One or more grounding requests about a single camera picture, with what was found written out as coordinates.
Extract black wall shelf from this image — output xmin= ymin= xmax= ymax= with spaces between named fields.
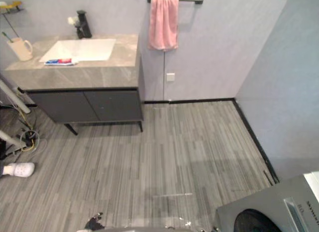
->
xmin=0 ymin=7 xmax=26 ymax=15

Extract grey stone vanity cabinet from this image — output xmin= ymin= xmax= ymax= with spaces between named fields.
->
xmin=3 ymin=33 xmax=146 ymax=136

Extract beige mug with handle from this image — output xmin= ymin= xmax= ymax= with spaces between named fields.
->
xmin=6 ymin=37 xmax=34 ymax=62

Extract thin white wall conduit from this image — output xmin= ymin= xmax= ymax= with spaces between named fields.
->
xmin=163 ymin=50 xmax=166 ymax=101

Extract grey front-load washing machine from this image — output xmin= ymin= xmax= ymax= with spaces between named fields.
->
xmin=215 ymin=170 xmax=319 ymax=232

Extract yellow item on shelf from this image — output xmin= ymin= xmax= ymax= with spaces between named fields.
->
xmin=0 ymin=0 xmax=22 ymax=9

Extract grey metal stand leg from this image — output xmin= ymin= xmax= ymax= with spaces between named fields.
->
xmin=0 ymin=79 xmax=30 ymax=115

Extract pink hanging towel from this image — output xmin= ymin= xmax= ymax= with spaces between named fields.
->
xmin=147 ymin=0 xmax=179 ymax=52

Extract black basin faucet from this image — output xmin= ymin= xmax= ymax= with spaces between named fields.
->
xmin=74 ymin=10 xmax=93 ymax=39

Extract white rectangular sink basin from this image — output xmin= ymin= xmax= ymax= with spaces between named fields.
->
xmin=39 ymin=38 xmax=117 ymax=63

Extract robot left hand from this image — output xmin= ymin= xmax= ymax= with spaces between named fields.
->
xmin=84 ymin=212 xmax=106 ymax=231

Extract red blue toothpaste tube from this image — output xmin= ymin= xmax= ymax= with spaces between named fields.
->
xmin=44 ymin=58 xmax=79 ymax=67

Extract person's foot in white shoe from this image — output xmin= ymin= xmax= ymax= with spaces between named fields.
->
xmin=1 ymin=162 xmax=35 ymax=178

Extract coiled yellow and black cables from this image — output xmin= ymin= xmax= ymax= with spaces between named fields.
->
xmin=15 ymin=109 xmax=48 ymax=153

